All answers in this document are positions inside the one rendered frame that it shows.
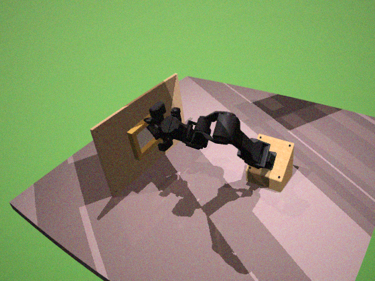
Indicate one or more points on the gold rectangular picture frame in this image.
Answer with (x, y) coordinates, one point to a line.
(141, 140)

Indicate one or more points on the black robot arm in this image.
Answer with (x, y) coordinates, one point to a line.
(252, 151)

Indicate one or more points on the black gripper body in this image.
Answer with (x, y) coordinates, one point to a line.
(156, 113)

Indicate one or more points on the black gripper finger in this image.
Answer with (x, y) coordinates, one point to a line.
(153, 130)
(149, 121)

